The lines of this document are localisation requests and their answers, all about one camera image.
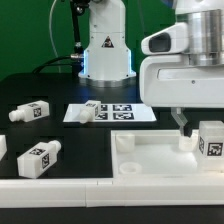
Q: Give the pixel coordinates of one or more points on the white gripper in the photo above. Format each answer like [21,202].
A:
[169,81]

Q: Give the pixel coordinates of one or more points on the white square table top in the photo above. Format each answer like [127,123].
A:
[143,154]

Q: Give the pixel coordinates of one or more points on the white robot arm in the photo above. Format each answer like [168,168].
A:
[107,59]

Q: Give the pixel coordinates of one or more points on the white marker sheet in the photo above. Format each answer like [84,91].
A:
[114,113]

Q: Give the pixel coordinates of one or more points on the white left obstacle bar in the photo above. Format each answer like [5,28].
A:
[3,146]

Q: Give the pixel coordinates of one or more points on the white obstacle bar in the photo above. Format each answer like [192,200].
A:
[103,192]
[3,146]

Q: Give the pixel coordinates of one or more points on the white front obstacle bar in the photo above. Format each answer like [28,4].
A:
[103,192]

